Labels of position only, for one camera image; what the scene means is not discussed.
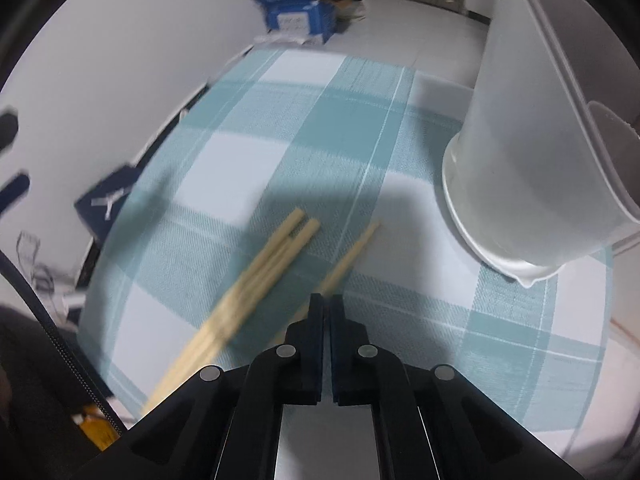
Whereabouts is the wooden chopstick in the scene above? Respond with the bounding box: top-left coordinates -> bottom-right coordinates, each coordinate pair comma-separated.
142,217 -> 320,414
144,208 -> 305,411
269,221 -> 381,347

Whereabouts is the translucent plastic utensil holder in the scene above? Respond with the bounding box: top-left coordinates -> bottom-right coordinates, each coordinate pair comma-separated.
442,0 -> 639,287

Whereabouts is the navy jordan shoe box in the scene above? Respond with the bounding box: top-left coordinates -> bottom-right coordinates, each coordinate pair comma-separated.
74,165 -> 141,244

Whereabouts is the teal plaid table cloth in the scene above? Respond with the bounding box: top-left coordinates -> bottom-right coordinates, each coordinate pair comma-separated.
79,50 -> 612,434

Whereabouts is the grey plastic mailer bag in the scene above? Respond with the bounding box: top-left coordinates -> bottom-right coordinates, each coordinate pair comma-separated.
253,32 -> 317,49

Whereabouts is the blue cardboard box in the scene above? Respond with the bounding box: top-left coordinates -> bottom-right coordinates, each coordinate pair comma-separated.
255,0 -> 336,44

